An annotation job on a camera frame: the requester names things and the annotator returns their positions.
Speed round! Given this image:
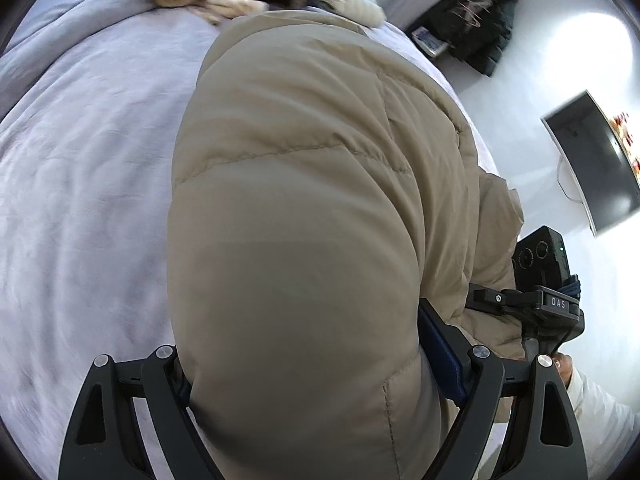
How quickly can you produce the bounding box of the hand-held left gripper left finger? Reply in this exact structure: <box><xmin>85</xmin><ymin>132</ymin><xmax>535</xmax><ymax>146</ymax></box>
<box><xmin>58</xmin><ymin>345</ymin><xmax>224</xmax><ymax>480</ymax></box>

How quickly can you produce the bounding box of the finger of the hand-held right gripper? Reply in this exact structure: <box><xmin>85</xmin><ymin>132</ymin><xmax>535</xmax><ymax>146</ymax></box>
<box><xmin>466</xmin><ymin>282</ymin><xmax>542</xmax><ymax>314</ymax></box>

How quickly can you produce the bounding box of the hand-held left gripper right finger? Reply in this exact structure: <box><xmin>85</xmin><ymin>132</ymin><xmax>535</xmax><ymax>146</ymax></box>
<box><xmin>416</xmin><ymin>298</ymin><xmax>589</xmax><ymax>480</ymax></box>

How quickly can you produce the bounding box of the beige puffer jacket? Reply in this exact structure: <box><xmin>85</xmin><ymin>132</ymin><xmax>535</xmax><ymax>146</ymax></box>
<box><xmin>166</xmin><ymin>9</ymin><xmax>526</xmax><ymax>480</ymax></box>

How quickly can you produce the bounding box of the person's right forearm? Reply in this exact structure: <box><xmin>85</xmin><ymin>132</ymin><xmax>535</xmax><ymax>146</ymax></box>
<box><xmin>562</xmin><ymin>365</ymin><xmax>640</xmax><ymax>480</ymax></box>

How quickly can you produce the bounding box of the person's right hand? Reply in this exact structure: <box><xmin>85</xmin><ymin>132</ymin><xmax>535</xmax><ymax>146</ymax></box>
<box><xmin>554</xmin><ymin>353</ymin><xmax>575</xmax><ymax>388</ymax></box>

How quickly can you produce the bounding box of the lavender bed blanket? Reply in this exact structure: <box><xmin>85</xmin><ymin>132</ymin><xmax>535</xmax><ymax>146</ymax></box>
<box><xmin>0</xmin><ymin>0</ymin><xmax>501</xmax><ymax>480</ymax></box>

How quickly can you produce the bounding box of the small striped box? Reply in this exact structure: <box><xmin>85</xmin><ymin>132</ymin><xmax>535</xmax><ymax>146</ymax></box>
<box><xmin>411</xmin><ymin>26</ymin><xmax>449</xmax><ymax>57</ymax></box>

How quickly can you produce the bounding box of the black hanging jacket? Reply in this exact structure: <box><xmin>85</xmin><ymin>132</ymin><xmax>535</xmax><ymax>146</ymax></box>
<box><xmin>429</xmin><ymin>0</ymin><xmax>526</xmax><ymax>77</ymax></box>

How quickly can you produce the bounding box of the white knit garment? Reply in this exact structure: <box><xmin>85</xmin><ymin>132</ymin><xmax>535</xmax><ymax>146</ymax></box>
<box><xmin>324</xmin><ymin>0</ymin><xmax>387</xmax><ymax>27</ymax></box>

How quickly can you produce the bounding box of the white cable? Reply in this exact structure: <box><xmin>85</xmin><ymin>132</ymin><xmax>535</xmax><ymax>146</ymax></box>
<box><xmin>556</xmin><ymin>155</ymin><xmax>592</xmax><ymax>207</ymax></box>

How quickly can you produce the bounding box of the black wall monitor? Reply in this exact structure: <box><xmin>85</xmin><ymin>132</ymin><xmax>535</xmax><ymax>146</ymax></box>
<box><xmin>541</xmin><ymin>90</ymin><xmax>640</xmax><ymax>237</ymax></box>

